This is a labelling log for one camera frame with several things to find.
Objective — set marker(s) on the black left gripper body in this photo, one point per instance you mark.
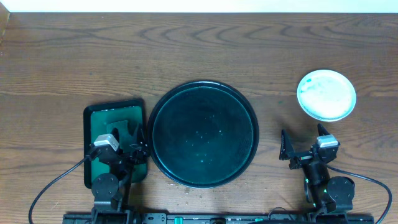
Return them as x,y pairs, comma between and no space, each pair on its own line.
131,154

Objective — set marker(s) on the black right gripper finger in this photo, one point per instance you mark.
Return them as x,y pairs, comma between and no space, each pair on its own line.
321,130
286,149

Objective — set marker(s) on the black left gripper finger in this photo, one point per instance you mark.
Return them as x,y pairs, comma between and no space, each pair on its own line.
115,133
139,141

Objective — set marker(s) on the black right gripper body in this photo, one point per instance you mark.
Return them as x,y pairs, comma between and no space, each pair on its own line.
301,158

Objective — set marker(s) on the black rectangular water tray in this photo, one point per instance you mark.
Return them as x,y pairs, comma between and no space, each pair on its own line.
95,119

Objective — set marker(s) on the green scrubbing sponge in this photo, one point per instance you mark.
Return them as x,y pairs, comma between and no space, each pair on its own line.
125,134

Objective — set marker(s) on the mint green plate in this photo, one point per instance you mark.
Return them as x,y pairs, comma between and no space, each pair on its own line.
326,95

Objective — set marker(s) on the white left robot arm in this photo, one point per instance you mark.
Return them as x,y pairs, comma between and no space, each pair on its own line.
111,190

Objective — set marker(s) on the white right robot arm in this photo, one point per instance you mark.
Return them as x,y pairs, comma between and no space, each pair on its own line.
331,197

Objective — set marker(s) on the round black serving tray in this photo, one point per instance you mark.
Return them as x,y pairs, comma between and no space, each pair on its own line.
203,134

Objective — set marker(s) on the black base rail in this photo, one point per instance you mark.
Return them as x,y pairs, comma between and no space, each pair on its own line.
162,218

